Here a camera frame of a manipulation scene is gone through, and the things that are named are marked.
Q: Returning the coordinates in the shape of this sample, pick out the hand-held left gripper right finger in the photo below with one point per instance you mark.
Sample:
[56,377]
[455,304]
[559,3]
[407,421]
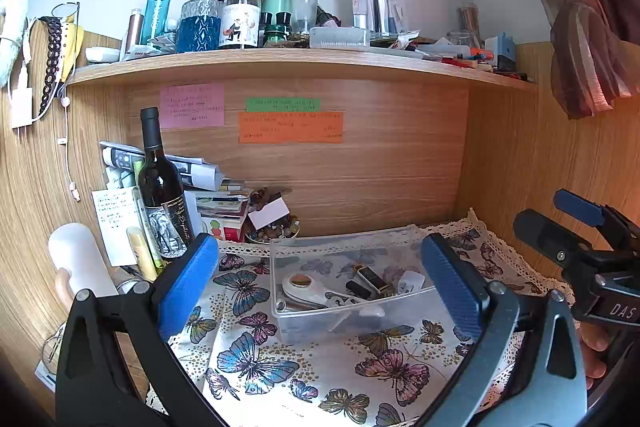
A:
[450,287]

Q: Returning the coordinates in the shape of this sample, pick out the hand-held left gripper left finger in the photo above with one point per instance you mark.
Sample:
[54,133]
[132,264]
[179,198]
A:
[190,287]

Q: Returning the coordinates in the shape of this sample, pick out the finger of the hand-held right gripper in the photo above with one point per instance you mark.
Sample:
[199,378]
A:
[577,207]
[542,232]

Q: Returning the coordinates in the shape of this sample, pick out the white charger cube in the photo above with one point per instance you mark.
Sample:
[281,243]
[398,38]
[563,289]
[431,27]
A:
[411,282]

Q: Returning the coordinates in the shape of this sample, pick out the black and gold lighter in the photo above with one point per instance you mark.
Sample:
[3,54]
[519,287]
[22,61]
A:
[372,278]

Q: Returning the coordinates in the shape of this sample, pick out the small black case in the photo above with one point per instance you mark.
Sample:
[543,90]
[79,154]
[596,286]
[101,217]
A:
[360,289]

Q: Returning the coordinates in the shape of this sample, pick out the clear plastic box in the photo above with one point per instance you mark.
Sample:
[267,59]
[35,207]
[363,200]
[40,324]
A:
[350,317]

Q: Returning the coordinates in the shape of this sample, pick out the white rotary cutter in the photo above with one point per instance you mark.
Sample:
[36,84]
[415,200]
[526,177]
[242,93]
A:
[305,284]

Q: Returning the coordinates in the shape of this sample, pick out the person's right hand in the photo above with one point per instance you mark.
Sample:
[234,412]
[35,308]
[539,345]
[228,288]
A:
[596,352]

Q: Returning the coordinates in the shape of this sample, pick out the yellow cream tube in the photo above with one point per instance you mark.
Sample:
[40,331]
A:
[141,254]

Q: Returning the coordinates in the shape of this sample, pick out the stack of books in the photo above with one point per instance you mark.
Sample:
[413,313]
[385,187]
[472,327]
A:
[220,212]

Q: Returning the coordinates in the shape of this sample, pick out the dark wine bottle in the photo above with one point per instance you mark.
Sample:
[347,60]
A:
[162,202]

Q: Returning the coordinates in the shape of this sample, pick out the white handwritten paper note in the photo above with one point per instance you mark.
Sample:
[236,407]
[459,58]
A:
[115,222]

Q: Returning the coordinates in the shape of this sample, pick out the bowl of stones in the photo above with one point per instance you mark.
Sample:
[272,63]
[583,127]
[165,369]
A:
[280,234]

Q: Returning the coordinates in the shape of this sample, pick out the small white card box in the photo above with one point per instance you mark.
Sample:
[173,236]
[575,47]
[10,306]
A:
[268,213]

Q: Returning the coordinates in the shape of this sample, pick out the butterfly print cloth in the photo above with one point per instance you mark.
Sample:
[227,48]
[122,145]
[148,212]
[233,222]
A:
[280,357]

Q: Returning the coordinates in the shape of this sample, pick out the white plastic bottle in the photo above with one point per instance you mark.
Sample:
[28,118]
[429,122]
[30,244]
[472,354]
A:
[80,257]

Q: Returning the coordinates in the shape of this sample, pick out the rolled newspaper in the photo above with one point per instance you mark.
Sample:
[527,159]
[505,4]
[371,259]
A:
[200,172]

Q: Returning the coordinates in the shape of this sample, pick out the blue pencil sharpener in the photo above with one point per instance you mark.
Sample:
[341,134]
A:
[501,52]

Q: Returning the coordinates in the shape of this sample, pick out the pink sticky note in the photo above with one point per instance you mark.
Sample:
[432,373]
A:
[192,106]

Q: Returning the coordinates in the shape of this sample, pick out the striped brown curtain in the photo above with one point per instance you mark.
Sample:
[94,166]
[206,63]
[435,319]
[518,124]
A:
[580,22]

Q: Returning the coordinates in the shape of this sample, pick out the orange sticky note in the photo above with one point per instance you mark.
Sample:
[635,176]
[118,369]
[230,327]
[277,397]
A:
[290,127]

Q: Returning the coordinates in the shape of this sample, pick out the short glass jar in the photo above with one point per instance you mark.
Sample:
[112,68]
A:
[462,41]

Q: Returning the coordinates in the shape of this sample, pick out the green sticky note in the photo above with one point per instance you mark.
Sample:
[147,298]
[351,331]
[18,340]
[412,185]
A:
[282,104]

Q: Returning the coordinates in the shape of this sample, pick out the tall jar of sticks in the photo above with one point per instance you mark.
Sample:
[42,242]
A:
[470,19]

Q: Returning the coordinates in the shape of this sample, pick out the flat white case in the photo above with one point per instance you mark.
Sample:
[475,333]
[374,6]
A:
[102,55]

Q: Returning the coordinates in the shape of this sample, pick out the wooden shelf board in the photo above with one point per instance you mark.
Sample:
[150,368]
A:
[300,62]

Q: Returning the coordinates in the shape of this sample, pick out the blue patterned glass bottle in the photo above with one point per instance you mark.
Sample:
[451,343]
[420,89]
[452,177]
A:
[200,29]

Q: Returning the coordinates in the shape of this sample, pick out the small brown tube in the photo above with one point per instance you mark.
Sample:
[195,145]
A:
[134,29]

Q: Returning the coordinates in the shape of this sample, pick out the yellow shoehorn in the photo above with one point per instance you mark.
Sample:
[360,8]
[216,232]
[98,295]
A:
[74,47]

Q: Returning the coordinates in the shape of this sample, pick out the clear plastic tray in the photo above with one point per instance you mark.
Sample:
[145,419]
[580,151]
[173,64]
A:
[340,37]

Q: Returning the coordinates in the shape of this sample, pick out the tall teal bottle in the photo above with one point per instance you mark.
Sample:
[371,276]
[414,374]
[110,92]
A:
[157,12]

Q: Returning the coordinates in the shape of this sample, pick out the toothbrush package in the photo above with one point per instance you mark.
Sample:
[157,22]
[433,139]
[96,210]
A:
[372,2]

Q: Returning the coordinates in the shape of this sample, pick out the clear round glass bottle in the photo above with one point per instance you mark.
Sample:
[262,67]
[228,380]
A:
[303,4]

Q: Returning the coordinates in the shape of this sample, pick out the white fluffy cloth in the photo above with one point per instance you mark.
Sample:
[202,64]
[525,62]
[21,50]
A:
[12,32]

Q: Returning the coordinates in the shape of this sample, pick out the white wall adapter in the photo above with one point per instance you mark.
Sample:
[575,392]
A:
[21,107]

